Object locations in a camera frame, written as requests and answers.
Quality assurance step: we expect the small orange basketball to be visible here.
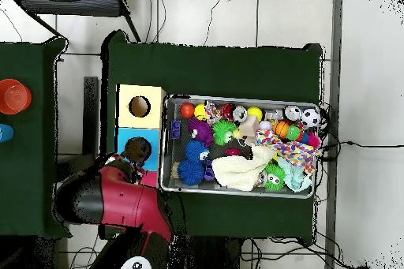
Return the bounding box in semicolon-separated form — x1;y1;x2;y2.
273;120;290;138

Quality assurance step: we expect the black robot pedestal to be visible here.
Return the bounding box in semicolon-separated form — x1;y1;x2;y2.
176;235;245;269

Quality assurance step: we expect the plain wooden block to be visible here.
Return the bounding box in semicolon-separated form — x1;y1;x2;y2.
238;114;260;137

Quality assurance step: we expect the yellow ball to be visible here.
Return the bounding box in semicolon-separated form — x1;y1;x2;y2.
246;106;264;123
193;103;208;121

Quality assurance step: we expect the cream knitted cloth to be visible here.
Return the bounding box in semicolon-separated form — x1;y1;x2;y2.
211;145;275;192

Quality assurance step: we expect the mint green fuzzy cloth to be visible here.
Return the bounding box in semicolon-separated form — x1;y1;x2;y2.
277;156;313;193

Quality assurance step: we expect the dark green table cloth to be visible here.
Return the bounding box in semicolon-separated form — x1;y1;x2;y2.
99;30;324;245

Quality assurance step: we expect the silver topped drink can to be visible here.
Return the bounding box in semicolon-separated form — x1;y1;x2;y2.
232;105;249;123

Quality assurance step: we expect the orange ribbed plastic cup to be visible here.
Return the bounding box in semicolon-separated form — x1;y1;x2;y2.
0;78;32;116

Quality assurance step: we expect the wooden box with three holes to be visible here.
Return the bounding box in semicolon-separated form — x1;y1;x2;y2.
114;84;167;189

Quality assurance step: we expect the long polka dot cloth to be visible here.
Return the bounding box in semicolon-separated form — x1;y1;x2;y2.
204;99;324;175

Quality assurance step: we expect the black power cable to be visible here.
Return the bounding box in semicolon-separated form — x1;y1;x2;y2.
318;140;404;156

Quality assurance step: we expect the dark office chair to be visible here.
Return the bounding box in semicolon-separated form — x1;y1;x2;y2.
18;0;141;43

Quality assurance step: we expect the orange ball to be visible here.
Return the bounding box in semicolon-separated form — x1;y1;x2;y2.
179;103;196;120

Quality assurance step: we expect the blue plastic cup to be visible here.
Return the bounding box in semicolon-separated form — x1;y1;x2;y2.
0;123;15;143

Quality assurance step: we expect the green side table cloth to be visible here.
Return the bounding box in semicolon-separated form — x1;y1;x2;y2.
0;36;72;240

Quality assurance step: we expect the shallow mesh bin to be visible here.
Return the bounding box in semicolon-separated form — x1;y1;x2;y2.
160;94;320;200

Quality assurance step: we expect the small soccer ball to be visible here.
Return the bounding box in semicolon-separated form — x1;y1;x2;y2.
300;108;321;129

